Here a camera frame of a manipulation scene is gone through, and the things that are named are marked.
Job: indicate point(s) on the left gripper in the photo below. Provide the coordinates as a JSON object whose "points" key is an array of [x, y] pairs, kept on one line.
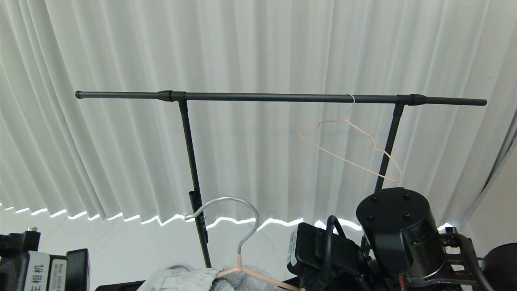
{"points": [[76, 275]]}

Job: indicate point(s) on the pale grey shorts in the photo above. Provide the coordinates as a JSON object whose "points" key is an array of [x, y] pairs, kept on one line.
{"points": [[185, 281]]}

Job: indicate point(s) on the pink clothes hanger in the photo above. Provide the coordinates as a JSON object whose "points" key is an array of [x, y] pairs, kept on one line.
{"points": [[239, 262], [346, 120]]}

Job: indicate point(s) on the black clothes rack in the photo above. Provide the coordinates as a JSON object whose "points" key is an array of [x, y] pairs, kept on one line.
{"points": [[282, 97]]}

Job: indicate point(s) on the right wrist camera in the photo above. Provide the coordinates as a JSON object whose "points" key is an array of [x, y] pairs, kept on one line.
{"points": [[311, 246]]}

